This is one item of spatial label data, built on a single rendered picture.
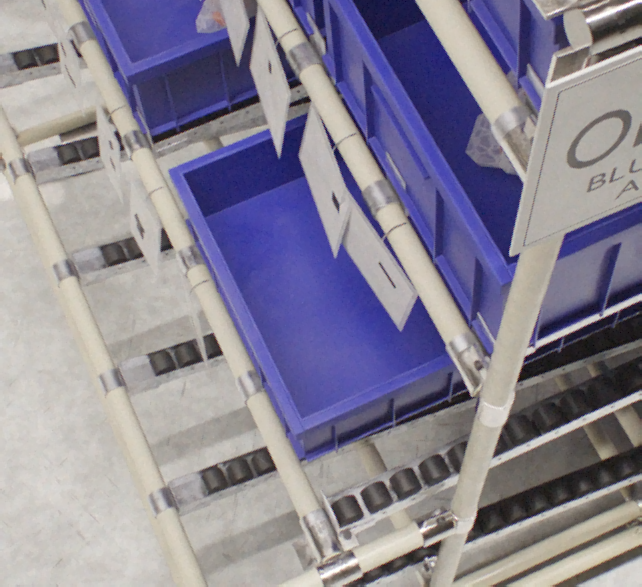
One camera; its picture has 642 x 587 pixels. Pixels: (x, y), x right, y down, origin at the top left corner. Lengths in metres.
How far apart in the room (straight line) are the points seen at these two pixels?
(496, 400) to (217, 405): 1.21
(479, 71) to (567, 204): 0.13
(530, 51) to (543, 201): 0.11
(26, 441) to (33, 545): 0.18
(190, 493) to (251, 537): 0.44
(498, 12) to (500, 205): 0.42
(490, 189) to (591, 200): 0.43
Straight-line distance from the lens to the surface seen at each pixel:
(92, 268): 2.15
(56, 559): 2.44
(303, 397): 1.71
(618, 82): 0.90
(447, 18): 1.10
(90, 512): 2.46
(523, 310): 1.17
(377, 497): 1.67
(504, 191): 1.45
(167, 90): 1.82
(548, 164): 0.94
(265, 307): 1.76
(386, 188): 1.46
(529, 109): 1.06
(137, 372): 2.07
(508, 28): 1.04
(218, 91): 1.87
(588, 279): 1.32
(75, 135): 2.64
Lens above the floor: 2.31
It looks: 62 degrees down
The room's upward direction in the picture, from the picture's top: 2 degrees clockwise
